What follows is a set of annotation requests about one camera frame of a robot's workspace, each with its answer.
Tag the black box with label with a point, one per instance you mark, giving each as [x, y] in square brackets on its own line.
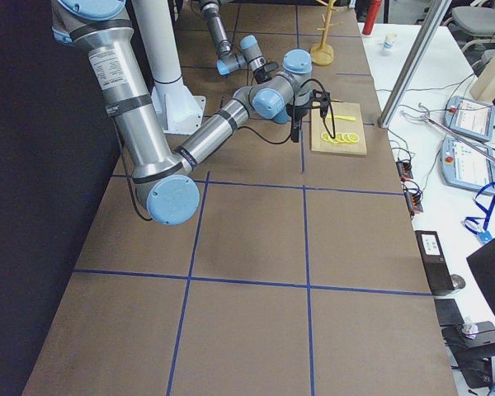
[434, 263]

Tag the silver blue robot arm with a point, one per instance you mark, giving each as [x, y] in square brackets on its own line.
[230, 60]
[134, 57]

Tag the orange black power strip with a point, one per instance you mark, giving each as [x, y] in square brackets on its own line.
[404, 170]

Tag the aluminium frame post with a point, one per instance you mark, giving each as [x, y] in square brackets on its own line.
[424, 37]

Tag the teach pendant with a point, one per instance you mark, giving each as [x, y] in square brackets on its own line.
[463, 167]
[471, 118]

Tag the lower teach pendant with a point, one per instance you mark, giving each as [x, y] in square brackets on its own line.
[463, 167]

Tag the grey office chair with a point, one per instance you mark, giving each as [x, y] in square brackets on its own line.
[476, 21]

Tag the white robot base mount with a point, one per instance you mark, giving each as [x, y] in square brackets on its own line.
[178, 110]

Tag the white paper cup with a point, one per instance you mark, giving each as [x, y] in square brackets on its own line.
[388, 45]

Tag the wooden cup storage rack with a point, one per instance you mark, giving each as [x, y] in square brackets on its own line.
[322, 53]

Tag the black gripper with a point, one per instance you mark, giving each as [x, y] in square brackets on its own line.
[298, 114]
[265, 75]

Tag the red fire extinguisher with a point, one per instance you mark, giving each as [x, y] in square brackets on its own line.
[371, 16]

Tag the bamboo cutting board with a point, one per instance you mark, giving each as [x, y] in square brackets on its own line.
[338, 126]

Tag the upper teach pendant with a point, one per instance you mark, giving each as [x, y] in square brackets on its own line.
[471, 118]

